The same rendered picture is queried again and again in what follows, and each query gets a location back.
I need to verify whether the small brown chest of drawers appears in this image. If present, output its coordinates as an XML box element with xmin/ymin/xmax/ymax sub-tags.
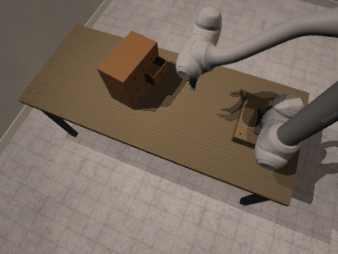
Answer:
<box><xmin>97</xmin><ymin>31</ymin><xmax>158</xmax><ymax>109</ymax></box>

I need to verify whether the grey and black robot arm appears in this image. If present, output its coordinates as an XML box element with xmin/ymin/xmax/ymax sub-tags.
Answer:
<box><xmin>176</xmin><ymin>7</ymin><xmax>338</xmax><ymax>170</ymax></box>

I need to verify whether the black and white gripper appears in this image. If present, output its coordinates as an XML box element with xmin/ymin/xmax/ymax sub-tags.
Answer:
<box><xmin>189</xmin><ymin>79</ymin><xmax>197</xmax><ymax>91</ymax></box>

